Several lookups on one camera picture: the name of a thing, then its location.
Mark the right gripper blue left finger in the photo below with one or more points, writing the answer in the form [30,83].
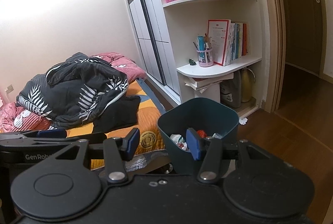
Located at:
[130,144]

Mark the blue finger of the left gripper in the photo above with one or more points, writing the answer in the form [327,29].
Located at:
[53,133]

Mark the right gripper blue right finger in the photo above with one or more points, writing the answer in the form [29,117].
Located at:
[197,146]

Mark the red plastic bag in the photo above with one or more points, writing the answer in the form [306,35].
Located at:
[201,133]

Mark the dark teal trash bin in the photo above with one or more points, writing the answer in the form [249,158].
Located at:
[200,114]

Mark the bed with floral orange cover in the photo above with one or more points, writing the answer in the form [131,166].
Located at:
[150,154]

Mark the black garment on bed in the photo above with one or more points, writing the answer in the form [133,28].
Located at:
[120,114]

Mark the black leaf-pattern duvet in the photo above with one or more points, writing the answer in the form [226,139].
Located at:
[74,92]

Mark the stack of papers under shelf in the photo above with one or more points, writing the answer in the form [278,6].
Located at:
[201,84]

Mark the grey jug under shelf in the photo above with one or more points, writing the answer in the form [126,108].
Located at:
[231,91]

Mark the pink pen holder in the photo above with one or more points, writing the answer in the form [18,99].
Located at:
[205,58]

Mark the row of books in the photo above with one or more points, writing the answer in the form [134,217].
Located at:
[229,40]

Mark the white corner shelf unit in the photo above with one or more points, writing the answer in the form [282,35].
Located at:
[187,22]

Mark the brown wooden door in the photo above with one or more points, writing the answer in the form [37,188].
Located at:
[304,27]

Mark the sliding wardrobe doors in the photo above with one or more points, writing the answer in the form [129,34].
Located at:
[151,30]

